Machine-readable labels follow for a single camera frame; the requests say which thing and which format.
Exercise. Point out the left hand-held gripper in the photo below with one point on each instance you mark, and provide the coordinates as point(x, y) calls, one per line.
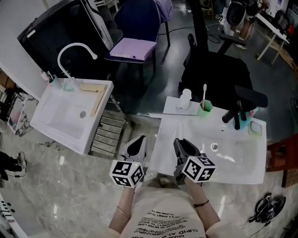
point(123, 172)

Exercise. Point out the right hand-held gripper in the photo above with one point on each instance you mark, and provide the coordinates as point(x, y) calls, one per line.
point(198, 168)

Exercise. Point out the person's left forearm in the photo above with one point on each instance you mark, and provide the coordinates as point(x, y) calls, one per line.
point(122, 204)

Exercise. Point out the person's right forearm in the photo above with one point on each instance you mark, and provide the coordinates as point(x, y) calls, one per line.
point(202, 195)

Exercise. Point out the green cup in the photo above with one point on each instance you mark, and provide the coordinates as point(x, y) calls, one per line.
point(205, 111)

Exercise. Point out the white pump bottle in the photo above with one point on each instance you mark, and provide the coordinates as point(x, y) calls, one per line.
point(184, 100)

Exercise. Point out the black wrist band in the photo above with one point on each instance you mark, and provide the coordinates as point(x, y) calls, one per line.
point(201, 204)

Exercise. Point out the pink and white toothbrush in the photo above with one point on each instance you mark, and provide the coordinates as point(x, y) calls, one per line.
point(204, 93)

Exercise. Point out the person's beige printed shirt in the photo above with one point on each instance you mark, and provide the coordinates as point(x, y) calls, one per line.
point(163, 209)

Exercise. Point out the white sink on metal stand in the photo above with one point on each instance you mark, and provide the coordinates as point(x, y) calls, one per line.
point(62, 120)

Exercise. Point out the black office chair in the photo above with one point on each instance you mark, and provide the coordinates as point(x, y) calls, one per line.
point(216, 76)

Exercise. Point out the teal soap dish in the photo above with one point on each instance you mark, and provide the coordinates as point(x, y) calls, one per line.
point(69, 87)

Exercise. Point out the brown wooden side table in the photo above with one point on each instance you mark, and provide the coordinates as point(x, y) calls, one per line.
point(281, 158)

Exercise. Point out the purple box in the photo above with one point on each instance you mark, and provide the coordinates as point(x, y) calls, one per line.
point(132, 48)

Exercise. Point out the pale teal cup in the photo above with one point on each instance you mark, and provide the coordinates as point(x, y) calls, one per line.
point(53, 81)

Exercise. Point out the white gooseneck faucet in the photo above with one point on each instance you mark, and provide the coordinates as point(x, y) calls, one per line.
point(64, 69)

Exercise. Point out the marble-pattern cabinet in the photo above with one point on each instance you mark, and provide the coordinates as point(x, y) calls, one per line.
point(21, 116)

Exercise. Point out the blue chair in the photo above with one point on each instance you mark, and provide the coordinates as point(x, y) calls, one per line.
point(139, 21)

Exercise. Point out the purple cloth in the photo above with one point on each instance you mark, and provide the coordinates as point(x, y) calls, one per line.
point(165, 9)

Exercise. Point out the white long desk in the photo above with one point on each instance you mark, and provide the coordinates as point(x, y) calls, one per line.
point(272, 25)

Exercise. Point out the white table with dark frame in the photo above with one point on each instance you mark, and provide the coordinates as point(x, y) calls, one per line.
point(232, 162)

